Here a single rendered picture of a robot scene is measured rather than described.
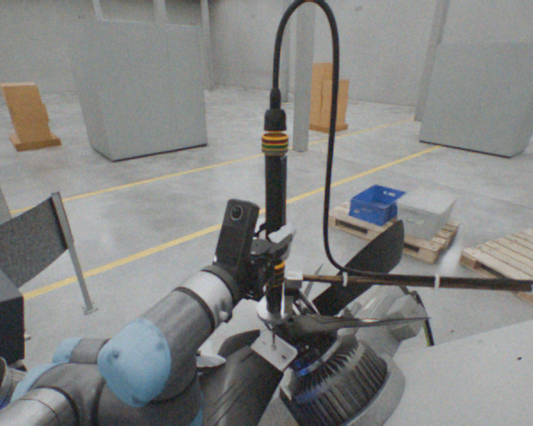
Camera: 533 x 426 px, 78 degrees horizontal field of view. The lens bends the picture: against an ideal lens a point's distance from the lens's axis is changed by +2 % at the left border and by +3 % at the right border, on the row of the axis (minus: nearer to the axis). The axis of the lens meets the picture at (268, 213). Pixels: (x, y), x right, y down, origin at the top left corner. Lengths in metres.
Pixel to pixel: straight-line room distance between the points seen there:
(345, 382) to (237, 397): 0.22
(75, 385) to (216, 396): 0.31
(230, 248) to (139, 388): 0.20
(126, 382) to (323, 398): 0.49
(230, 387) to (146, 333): 0.38
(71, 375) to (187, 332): 0.17
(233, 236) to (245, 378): 0.36
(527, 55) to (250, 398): 7.23
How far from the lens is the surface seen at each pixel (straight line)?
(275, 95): 0.51
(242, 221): 0.46
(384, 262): 0.91
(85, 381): 0.50
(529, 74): 7.49
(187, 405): 0.46
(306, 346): 0.80
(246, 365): 0.75
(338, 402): 0.78
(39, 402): 0.46
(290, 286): 0.64
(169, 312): 0.39
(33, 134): 8.46
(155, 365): 0.37
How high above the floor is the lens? 1.77
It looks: 26 degrees down
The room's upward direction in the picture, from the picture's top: straight up
